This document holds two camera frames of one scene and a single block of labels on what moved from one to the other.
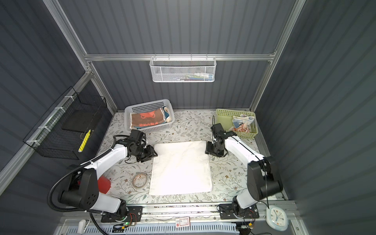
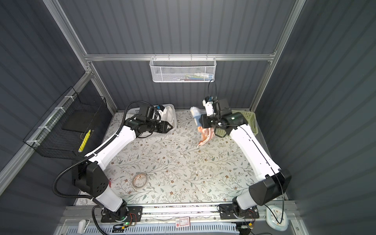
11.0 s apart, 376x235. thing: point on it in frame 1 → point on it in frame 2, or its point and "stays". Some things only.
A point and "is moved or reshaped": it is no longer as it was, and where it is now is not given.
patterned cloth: [241, 122] is moved or reshaped
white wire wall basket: [182, 69] stays
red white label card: [182, 222] stays
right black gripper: [208, 149] → [203, 121]
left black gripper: [151, 153] → [164, 126]
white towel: [180, 167] → [167, 114]
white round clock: [276, 218] stays
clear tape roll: [140, 180] stays
